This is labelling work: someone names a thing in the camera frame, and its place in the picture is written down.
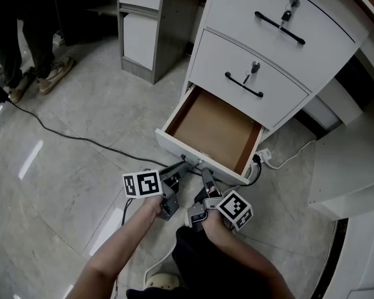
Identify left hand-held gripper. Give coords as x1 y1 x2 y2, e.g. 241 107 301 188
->
122 161 191 221

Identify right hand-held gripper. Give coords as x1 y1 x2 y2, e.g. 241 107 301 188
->
186 168 254 232

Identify drawer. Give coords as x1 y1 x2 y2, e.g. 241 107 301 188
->
189 28 310 130
204 0 358 92
155 84 266 186

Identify person's right forearm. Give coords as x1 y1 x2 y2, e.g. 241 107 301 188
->
202 214 297 299

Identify person's left forearm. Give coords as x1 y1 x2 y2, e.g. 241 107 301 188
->
64 196 165 299

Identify grey side cabinet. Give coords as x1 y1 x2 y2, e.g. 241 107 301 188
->
117 0 206 85

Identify white power strip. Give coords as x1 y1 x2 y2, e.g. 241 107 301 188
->
254 148 274 165

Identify person's black trousers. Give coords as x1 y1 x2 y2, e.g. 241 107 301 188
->
126 225 297 299

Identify person's left cream clog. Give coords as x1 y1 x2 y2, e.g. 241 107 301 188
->
145 272 181 293

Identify white curved platform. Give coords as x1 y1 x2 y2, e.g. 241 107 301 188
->
336 209 374 299

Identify black power adapter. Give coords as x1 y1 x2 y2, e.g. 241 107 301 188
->
0 84 11 105

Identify white power cable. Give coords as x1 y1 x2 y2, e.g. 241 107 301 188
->
261 138 318 170

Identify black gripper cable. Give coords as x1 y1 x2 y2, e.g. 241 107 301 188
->
120 197 135 227

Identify black floor cable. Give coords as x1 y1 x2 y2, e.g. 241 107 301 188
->
6 98 263 187

